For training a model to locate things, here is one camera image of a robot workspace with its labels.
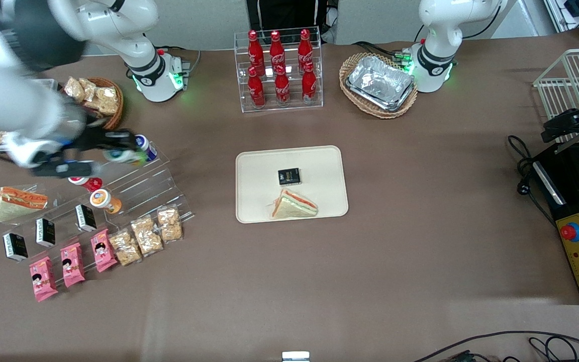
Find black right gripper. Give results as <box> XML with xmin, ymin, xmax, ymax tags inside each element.
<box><xmin>43</xmin><ymin>113</ymin><xmax>139</xmax><ymax>162</ymax></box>

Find green gum bottle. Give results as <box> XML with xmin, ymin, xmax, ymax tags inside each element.
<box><xmin>103</xmin><ymin>148</ymin><xmax>148</xmax><ymax>167</ymax></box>

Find blue gum bottle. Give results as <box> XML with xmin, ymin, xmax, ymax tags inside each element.
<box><xmin>135</xmin><ymin>134</ymin><xmax>159</xmax><ymax>163</ymax></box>

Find red gum bottle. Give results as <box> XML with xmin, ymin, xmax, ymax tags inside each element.
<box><xmin>67</xmin><ymin>176</ymin><xmax>104</xmax><ymax>193</ymax></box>

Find orange gum bottle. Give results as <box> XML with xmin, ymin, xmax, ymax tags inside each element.
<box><xmin>89</xmin><ymin>189</ymin><xmax>123</xmax><ymax>215</ymax></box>

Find white rectangular plastic tray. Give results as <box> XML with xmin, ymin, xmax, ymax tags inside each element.
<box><xmin>0</xmin><ymin>78</ymin><xmax>59</xmax><ymax>152</ymax></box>

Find beige serving tray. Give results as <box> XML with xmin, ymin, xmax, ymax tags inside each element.
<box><xmin>235</xmin><ymin>145</ymin><xmax>349</xmax><ymax>224</ymax></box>

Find brown wicker basket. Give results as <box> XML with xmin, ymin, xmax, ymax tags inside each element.
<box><xmin>57</xmin><ymin>76</ymin><xmax>125</xmax><ymax>132</ymax></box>

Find clear acrylic tiered stand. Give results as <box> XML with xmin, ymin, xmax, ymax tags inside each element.
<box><xmin>0</xmin><ymin>145</ymin><xmax>196</xmax><ymax>285</ymax></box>

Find small black box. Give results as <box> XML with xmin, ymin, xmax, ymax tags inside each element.
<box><xmin>277</xmin><ymin>167</ymin><xmax>302</xmax><ymax>186</ymax></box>
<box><xmin>3</xmin><ymin>232</ymin><xmax>29</xmax><ymax>262</ymax></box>
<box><xmin>74</xmin><ymin>204</ymin><xmax>98</xmax><ymax>233</ymax></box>
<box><xmin>35</xmin><ymin>217</ymin><xmax>57</xmax><ymax>248</ymax></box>

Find clear bag of nut bars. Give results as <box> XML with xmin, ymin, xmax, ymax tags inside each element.
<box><xmin>156</xmin><ymin>205</ymin><xmax>184</xmax><ymax>244</ymax></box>
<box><xmin>108</xmin><ymin>228</ymin><xmax>142</xmax><ymax>266</ymax></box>
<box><xmin>130</xmin><ymin>216</ymin><xmax>164</xmax><ymax>257</ymax></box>

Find pink snack pack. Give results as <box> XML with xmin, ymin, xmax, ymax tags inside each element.
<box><xmin>29</xmin><ymin>256</ymin><xmax>59</xmax><ymax>303</ymax></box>
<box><xmin>90</xmin><ymin>228</ymin><xmax>118</xmax><ymax>274</ymax></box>
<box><xmin>59</xmin><ymin>242</ymin><xmax>86</xmax><ymax>289</ymax></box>

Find wrapped triangle sandwich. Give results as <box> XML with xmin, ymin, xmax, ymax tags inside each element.
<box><xmin>0</xmin><ymin>187</ymin><xmax>49</xmax><ymax>223</ymax></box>
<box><xmin>270</xmin><ymin>188</ymin><xmax>319</xmax><ymax>220</ymax></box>

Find red cola bottle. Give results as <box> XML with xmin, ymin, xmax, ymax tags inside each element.
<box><xmin>247</xmin><ymin>66</ymin><xmax>266</xmax><ymax>108</ymax></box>
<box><xmin>269</xmin><ymin>30</ymin><xmax>286</xmax><ymax>72</ymax></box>
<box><xmin>298</xmin><ymin>29</ymin><xmax>315</xmax><ymax>70</ymax></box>
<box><xmin>301</xmin><ymin>62</ymin><xmax>318</xmax><ymax>100</ymax></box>
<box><xmin>274</xmin><ymin>65</ymin><xmax>291</xmax><ymax>104</ymax></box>
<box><xmin>247</xmin><ymin>30</ymin><xmax>265</xmax><ymax>77</ymax></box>

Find clear acrylic bottle rack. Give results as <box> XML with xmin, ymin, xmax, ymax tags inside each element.
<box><xmin>234</xmin><ymin>27</ymin><xmax>324</xmax><ymax>113</ymax></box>

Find person in dark clothes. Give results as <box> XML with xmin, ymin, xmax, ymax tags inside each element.
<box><xmin>245</xmin><ymin>0</ymin><xmax>339</xmax><ymax>44</ymax></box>

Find light wicker basket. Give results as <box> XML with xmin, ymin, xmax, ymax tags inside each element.
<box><xmin>339</xmin><ymin>52</ymin><xmax>419</xmax><ymax>120</ymax></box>

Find stacked aluminium foil trays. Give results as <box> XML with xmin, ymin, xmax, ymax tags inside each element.
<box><xmin>345</xmin><ymin>55</ymin><xmax>416</xmax><ymax>112</ymax></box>

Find black sealing machine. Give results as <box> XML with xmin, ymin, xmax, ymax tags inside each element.
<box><xmin>530</xmin><ymin>141</ymin><xmax>579</xmax><ymax>306</ymax></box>

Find grey arm base cable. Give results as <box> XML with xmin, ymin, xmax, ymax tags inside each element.
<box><xmin>157</xmin><ymin>46</ymin><xmax>203</xmax><ymax>77</ymax></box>

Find black arm base cable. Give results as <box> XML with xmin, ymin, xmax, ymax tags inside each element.
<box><xmin>352</xmin><ymin>40</ymin><xmax>412</xmax><ymax>62</ymax></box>

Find black power cable with plug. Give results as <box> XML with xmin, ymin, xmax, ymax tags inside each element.
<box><xmin>507</xmin><ymin>134</ymin><xmax>557</xmax><ymax>228</ymax></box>

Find long black cable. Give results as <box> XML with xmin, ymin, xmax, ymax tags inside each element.
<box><xmin>412</xmin><ymin>330</ymin><xmax>579</xmax><ymax>362</ymax></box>

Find black machine lever handle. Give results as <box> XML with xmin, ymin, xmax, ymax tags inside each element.
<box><xmin>541</xmin><ymin>86</ymin><xmax>579</xmax><ymax>144</ymax></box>

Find white wire basket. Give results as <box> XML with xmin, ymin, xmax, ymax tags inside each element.
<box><xmin>533</xmin><ymin>47</ymin><xmax>579</xmax><ymax>147</ymax></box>

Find looped black cable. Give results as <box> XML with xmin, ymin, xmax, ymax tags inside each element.
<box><xmin>528</xmin><ymin>335</ymin><xmax>579</xmax><ymax>362</ymax></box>

